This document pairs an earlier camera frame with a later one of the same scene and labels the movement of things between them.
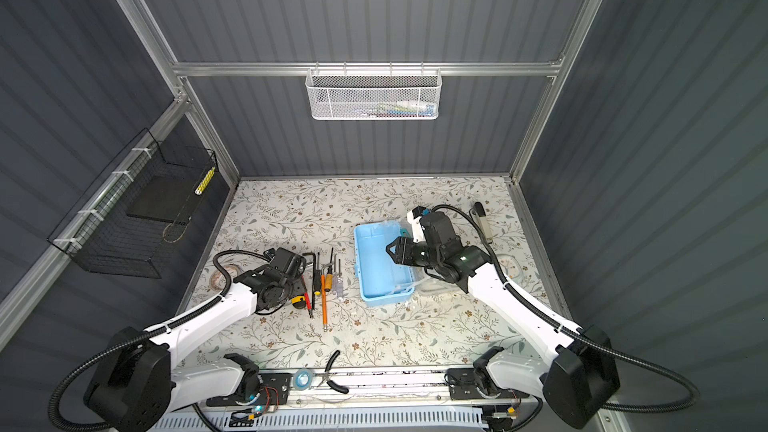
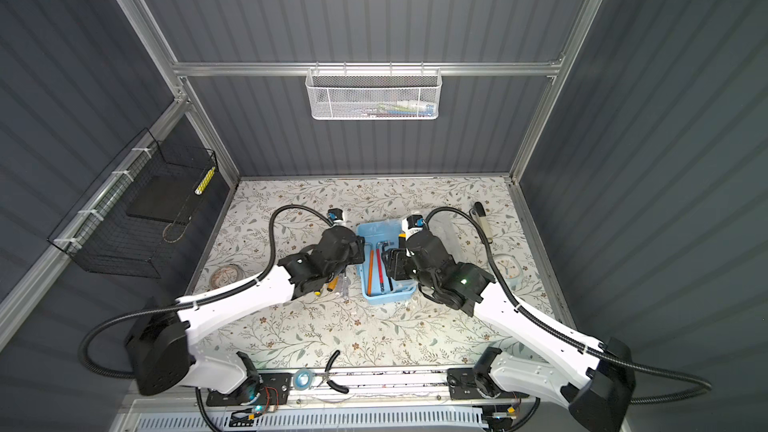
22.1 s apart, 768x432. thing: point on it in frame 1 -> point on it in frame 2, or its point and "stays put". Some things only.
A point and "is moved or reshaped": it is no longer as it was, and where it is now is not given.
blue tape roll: [302, 379] stays put
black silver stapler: [482, 220] stays put
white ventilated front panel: [334, 420] stays put
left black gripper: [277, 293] -> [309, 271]
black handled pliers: [333, 385] stays put
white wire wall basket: [368, 94] stays put
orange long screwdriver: [324, 304] -> [370, 270]
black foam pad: [167, 198] stays put
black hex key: [314, 268] is moved or reshaped
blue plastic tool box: [382, 280] stays put
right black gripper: [403, 251] -> [395, 261]
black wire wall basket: [141, 208] stays put
